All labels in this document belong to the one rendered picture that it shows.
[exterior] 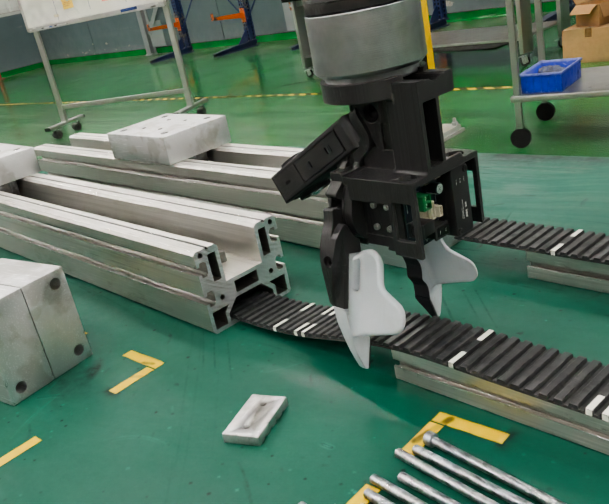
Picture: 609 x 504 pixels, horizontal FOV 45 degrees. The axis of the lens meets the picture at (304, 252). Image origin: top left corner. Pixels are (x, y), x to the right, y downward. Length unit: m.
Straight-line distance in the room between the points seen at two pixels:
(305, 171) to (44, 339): 0.30
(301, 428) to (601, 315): 0.26
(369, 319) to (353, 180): 0.10
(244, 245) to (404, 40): 0.33
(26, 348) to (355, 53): 0.40
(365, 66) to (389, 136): 0.05
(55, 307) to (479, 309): 0.38
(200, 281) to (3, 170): 0.57
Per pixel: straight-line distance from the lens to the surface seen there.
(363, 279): 0.52
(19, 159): 1.20
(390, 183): 0.47
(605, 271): 0.66
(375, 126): 0.49
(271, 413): 0.55
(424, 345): 0.54
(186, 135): 1.03
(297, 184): 0.56
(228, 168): 0.93
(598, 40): 5.74
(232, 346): 0.67
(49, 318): 0.70
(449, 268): 0.57
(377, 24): 0.46
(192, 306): 0.71
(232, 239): 0.74
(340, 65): 0.46
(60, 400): 0.68
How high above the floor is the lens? 1.09
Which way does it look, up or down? 22 degrees down
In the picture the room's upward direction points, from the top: 12 degrees counter-clockwise
